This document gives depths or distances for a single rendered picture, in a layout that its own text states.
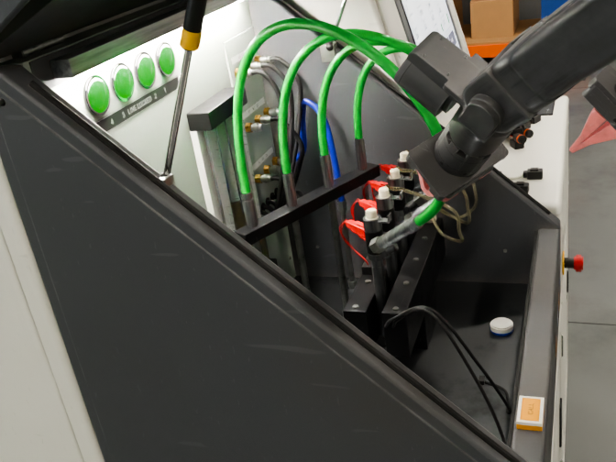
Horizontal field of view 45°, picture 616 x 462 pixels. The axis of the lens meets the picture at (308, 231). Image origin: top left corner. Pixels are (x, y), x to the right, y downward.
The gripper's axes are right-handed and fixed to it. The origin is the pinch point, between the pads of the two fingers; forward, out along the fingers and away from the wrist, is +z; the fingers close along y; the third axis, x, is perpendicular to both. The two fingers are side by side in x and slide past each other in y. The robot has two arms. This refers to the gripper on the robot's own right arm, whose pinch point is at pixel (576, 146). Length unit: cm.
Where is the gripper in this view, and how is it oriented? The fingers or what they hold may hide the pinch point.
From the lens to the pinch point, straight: 103.1
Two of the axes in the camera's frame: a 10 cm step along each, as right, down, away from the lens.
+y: -6.7, -7.3, 0.9
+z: -4.9, 5.4, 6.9
